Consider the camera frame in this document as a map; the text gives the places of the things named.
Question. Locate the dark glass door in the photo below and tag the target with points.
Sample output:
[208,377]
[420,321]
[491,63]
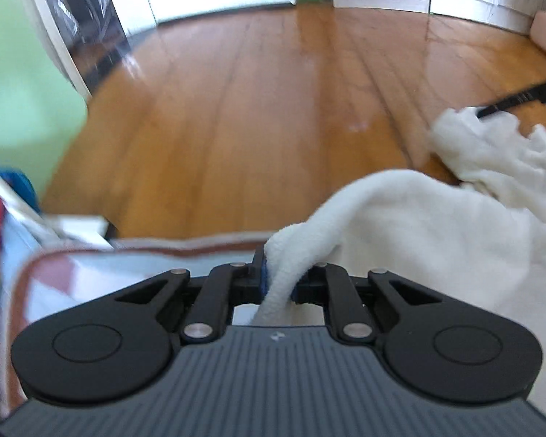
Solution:
[86,13]

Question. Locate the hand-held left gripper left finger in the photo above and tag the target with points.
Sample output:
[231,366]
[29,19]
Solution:
[255,286]

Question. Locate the white flat box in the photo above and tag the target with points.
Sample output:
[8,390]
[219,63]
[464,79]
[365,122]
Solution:
[77,228]

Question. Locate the white fleece garment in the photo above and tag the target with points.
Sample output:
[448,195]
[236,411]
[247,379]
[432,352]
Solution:
[437,246]

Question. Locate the beige bag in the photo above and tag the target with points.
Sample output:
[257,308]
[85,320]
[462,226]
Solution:
[543,32]

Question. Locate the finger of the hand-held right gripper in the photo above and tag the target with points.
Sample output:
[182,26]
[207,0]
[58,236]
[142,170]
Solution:
[523,98]

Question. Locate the colourful printed fabric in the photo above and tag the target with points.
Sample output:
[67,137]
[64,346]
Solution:
[20,189]

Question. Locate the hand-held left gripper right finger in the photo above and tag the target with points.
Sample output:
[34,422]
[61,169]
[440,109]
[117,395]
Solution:
[307,292]

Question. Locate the checked rug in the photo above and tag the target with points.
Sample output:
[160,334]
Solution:
[118,273]

